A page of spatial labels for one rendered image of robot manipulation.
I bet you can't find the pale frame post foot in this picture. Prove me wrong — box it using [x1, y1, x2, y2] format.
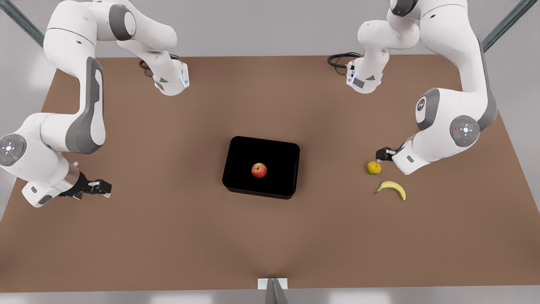
[257, 278, 289, 290]

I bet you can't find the yellow banana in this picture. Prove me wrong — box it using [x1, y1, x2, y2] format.
[375, 180, 407, 201]

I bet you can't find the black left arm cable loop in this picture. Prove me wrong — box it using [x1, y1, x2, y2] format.
[327, 52, 363, 77]

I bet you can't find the black rectangular tray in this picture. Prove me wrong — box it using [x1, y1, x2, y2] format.
[222, 136, 301, 200]

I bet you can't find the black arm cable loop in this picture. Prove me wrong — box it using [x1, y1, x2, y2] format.
[327, 52, 363, 77]
[139, 54, 180, 79]

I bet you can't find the silver frame post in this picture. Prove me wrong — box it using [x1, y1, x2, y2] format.
[0, 0, 45, 48]
[481, 0, 539, 53]
[265, 278, 290, 304]

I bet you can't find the black right arm cable loop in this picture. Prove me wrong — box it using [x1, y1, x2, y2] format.
[139, 54, 180, 79]

